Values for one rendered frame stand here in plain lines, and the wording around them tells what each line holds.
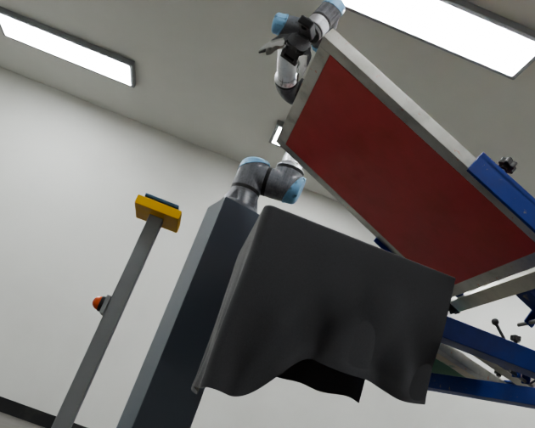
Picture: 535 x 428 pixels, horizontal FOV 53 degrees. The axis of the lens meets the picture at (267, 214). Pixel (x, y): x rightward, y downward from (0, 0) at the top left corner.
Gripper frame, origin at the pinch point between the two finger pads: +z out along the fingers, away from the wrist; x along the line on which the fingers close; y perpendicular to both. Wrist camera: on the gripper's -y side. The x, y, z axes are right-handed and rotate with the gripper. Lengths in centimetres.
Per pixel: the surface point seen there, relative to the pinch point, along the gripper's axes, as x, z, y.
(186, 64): 118, -123, 247
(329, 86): -18.1, 6.3, -15.3
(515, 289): -95, 12, 1
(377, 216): -53, 11, 19
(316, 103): -17.0, 6.1, -5.0
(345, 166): -34.7, 8.4, 9.4
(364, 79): -25.2, 7.2, -27.1
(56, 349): 68, 110, 380
